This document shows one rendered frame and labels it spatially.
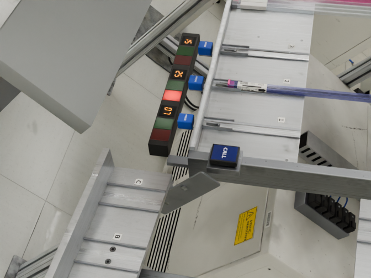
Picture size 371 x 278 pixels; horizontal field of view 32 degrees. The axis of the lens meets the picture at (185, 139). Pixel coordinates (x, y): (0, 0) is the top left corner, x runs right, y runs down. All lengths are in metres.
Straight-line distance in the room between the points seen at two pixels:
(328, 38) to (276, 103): 1.56
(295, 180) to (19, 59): 0.56
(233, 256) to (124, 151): 0.71
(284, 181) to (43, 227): 0.84
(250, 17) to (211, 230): 0.54
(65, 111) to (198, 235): 0.59
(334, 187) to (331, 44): 1.71
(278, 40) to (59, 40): 0.48
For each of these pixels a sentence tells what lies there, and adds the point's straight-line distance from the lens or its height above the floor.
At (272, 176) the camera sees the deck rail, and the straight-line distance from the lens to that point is 1.20.
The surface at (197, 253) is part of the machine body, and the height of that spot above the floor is 0.36.
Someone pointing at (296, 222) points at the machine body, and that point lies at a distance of 1.53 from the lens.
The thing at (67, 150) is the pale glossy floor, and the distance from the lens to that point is 1.97.
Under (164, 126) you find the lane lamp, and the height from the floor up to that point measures 0.66.
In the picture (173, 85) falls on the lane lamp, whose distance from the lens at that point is 1.36.
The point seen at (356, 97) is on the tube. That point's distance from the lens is 1.32.
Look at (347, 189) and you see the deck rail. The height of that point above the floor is 0.90.
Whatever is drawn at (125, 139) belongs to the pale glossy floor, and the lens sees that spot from 2.12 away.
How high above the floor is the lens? 1.53
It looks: 42 degrees down
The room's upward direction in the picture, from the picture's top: 58 degrees clockwise
